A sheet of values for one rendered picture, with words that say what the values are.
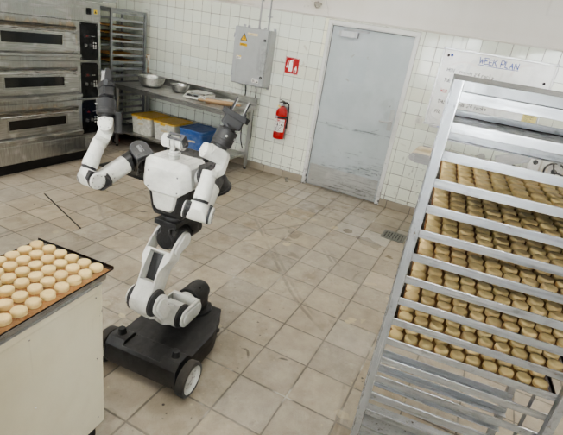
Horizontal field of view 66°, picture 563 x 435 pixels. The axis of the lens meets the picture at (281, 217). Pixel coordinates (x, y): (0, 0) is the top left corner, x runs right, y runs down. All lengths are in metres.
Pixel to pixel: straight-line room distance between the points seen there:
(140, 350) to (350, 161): 3.99
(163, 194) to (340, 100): 3.88
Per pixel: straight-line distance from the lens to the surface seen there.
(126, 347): 2.60
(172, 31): 6.97
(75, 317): 1.88
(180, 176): 2.10
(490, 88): 1.41
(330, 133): 5.83
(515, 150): 1.90
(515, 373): 1.89
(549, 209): 1.53
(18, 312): 1.67
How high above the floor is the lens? 1.87
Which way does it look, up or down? 23 degrees down
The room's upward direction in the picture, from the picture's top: 9 degrees clockwise
